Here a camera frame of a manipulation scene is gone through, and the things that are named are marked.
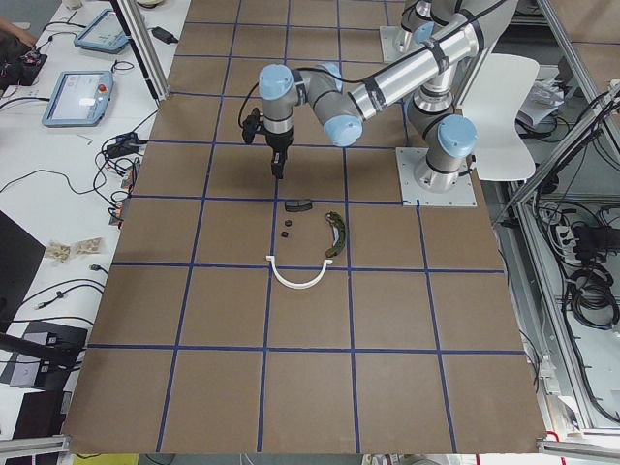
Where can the blue teach pendant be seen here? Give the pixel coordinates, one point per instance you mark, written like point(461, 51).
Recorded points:
point(104, 33)
point(79, 99)

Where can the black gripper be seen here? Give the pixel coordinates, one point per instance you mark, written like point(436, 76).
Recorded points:
point(277, 140)

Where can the black power adapter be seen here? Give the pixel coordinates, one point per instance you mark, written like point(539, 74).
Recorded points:
point(163, 35)

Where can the white curved plastic piece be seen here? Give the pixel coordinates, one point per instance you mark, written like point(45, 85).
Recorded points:
point(298, 279)

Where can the olive brake shoe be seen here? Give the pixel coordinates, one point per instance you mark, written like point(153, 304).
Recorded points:
point(339, 230)

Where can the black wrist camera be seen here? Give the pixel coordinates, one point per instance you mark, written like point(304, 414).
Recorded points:
point(251, 126)

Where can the aluminium frame post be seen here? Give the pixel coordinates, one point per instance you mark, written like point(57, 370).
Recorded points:
point(134, 28)

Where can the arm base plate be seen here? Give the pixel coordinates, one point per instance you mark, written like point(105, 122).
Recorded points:
point(396, 42)
point(420, 185)

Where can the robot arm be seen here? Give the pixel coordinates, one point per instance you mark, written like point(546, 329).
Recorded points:
point(471, 27)
point(421, 18)

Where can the white chair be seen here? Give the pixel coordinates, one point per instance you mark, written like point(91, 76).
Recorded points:
point(492, 103)

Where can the grey brake pad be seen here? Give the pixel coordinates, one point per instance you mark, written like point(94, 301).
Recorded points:
point(295, 206)

